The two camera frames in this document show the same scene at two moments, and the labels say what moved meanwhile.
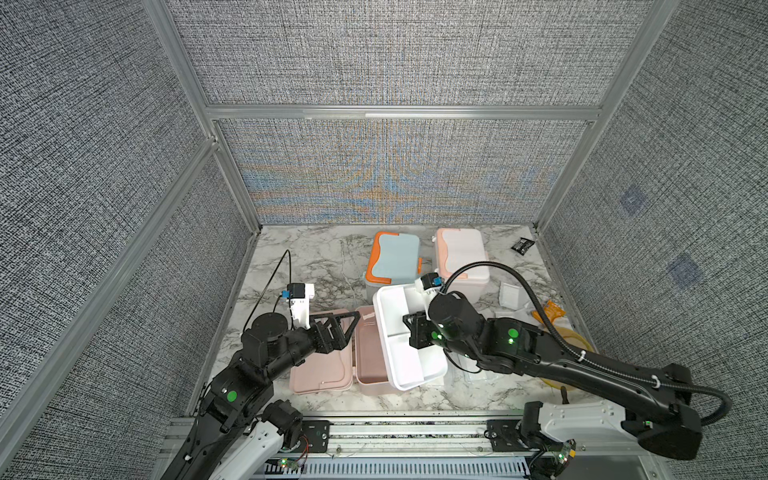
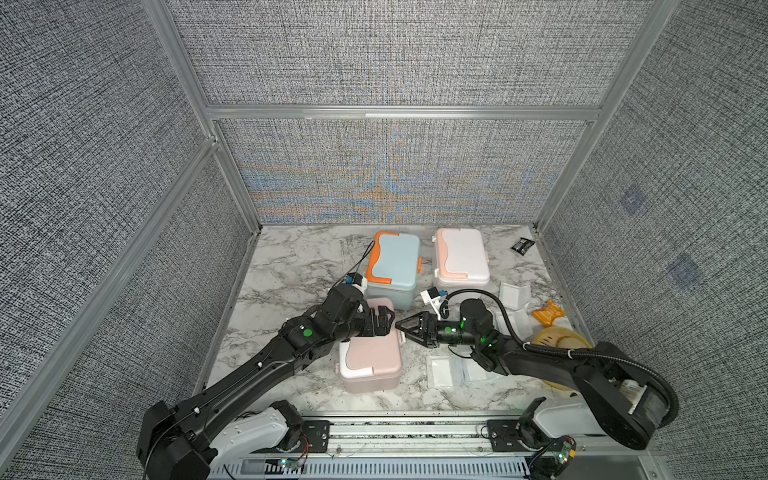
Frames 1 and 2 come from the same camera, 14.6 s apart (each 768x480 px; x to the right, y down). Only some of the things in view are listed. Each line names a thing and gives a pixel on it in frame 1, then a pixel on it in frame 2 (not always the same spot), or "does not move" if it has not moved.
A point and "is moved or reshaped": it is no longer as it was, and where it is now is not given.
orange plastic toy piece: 552,311 does not move
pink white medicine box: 377,354 is moved or reshaped
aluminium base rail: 486,444 does not move
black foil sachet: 523,245 does not move
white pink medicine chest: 457,249 does not move
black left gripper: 337,340 to 371,329
